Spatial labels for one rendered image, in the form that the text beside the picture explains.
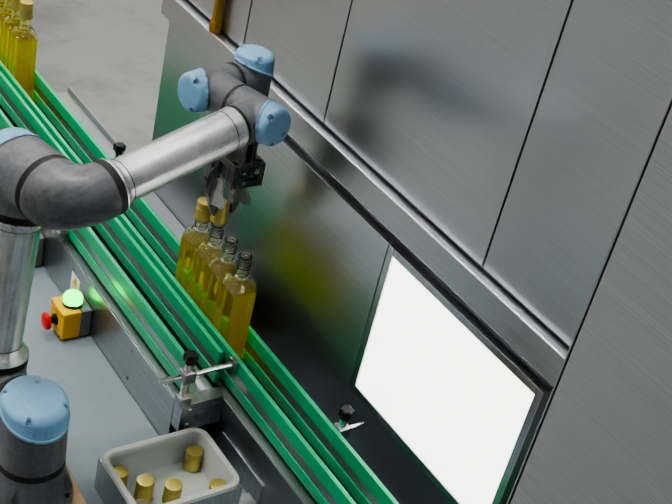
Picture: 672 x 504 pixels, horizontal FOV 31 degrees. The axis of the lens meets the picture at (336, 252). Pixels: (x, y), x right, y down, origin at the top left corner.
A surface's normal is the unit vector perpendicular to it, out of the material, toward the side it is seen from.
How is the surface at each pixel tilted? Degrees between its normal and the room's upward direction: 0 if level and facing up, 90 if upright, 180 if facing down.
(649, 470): 90
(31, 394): 4
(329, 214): 90
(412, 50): 90
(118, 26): 0
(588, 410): 90
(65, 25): 0
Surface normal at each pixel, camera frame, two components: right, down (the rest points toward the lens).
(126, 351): -0.81, 0.15
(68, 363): 0.21, -0.82
